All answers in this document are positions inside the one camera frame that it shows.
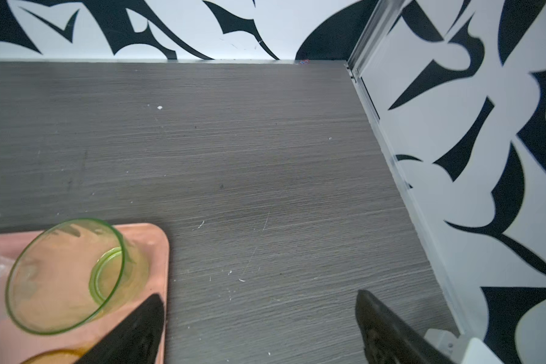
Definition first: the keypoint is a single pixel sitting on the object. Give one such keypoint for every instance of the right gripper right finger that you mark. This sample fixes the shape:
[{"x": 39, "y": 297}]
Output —
[{"x": 387, "y": 338}]

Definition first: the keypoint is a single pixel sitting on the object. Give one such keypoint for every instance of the short green glass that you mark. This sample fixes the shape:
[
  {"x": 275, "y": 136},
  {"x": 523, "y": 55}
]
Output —
[{"x": 74, "y": 273}]

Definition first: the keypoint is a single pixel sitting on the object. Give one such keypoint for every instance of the pink plastic tray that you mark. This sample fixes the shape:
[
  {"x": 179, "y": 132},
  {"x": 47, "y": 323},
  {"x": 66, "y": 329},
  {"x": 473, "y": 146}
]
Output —
[{"x": 16, "y": 346}]

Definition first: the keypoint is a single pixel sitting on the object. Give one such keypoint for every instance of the short amber glass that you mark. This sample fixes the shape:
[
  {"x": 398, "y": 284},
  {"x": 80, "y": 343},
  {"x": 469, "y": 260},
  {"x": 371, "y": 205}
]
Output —
[{"x": 59, "y": 356}]

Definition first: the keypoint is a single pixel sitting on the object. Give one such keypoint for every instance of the white box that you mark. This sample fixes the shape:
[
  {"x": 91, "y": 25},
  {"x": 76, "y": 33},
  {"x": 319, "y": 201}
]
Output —
[{"x": 463, "y": 349}]

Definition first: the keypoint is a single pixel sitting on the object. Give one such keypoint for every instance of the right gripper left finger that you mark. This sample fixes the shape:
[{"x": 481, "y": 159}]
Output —
[{"x": 134, "y": 340}]

